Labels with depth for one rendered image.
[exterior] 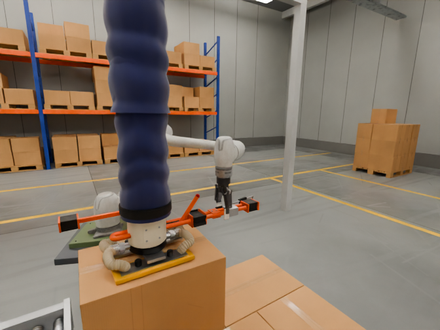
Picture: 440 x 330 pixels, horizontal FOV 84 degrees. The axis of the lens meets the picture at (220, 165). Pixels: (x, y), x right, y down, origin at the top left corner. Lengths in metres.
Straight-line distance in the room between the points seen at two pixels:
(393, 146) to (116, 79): 7.05
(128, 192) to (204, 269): 0.48
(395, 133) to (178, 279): 6.87
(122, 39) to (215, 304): 1.19
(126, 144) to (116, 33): 0.39
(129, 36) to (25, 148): 7.42
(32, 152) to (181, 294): 7.41
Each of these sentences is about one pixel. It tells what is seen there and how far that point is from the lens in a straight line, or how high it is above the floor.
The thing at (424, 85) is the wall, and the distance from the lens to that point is 10.24.
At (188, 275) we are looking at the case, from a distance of 1.17.
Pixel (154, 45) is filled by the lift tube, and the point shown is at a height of 1.84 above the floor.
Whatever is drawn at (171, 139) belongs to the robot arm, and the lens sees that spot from 1.42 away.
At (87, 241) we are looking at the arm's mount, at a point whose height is 0.78.
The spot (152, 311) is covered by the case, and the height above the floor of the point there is 0.80.
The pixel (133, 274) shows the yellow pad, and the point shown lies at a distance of 1.13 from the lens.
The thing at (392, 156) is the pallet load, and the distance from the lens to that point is 7.55.
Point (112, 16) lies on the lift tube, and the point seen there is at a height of 1.93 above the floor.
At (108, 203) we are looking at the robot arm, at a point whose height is 1.01.
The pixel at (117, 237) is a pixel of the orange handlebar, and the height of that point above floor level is 1.09.
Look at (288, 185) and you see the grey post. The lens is 4.15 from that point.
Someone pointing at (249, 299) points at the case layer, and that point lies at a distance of 1.64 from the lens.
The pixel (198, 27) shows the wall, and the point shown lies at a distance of 11.00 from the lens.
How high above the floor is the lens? 1.61
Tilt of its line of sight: 12 degrees down
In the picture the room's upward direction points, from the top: 1 degrees clockwise
